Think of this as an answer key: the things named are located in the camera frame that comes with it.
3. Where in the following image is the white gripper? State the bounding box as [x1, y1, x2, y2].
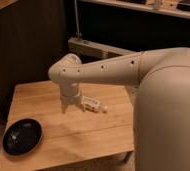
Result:
[60, 91, 86, 114]

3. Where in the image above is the black ceramic bowl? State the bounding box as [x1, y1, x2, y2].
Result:
[3, 118, 43, 156]

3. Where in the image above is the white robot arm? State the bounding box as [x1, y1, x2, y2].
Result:
[48, 47, 190, 171]

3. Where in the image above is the wooden table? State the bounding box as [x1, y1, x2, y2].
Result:
[0, 81, 134, 171]

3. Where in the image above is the metal vertical pole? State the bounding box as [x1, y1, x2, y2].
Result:
[74, 0, 82, 41]

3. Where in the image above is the wooden shelf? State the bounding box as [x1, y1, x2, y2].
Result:
[81, 0, 190, 19]

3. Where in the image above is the grey metal beam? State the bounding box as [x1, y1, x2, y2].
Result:
[68, 37, 132, 59]

